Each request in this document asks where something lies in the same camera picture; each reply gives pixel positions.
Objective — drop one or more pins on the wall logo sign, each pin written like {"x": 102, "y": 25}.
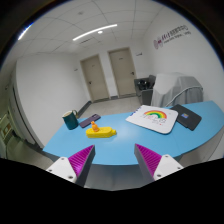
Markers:
{"x": 171, "y": 35}

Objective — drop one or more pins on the white rainbow sketchbook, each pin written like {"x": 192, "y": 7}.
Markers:
{"x": 157, "y": 119}

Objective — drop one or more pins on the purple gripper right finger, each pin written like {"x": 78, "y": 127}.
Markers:
{"x": 154, "y": 166}

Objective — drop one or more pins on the beige door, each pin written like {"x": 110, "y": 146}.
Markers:
{"x": 94, "y": 77}
{"x": 123, "y": 70}

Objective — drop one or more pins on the long ceiling light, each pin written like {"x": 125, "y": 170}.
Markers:
{"x": 94, "y": 31}

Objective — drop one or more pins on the black notebook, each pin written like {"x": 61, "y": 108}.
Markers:
{"x": 186, "y": 117}

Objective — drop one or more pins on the purple smartphone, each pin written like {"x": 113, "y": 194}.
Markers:
{"x": 88, "y": 121}

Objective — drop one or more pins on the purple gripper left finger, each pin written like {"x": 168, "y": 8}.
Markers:
{"x": 75, "y": 168}

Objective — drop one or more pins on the dark teal mug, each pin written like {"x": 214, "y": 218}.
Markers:
{"x": 70, "y": 119}

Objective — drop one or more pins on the dark cart with bins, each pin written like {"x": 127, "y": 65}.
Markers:
{"x": 144, "y": 89}

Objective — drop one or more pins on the right beige door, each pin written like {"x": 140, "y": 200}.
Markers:
{"x": 123, "y": 70}

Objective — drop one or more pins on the orange charger plug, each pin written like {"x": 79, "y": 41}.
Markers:
{"x": 94, "y": 127}

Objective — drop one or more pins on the left beige door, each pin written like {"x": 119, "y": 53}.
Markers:
{"x": 94, "y": 77}

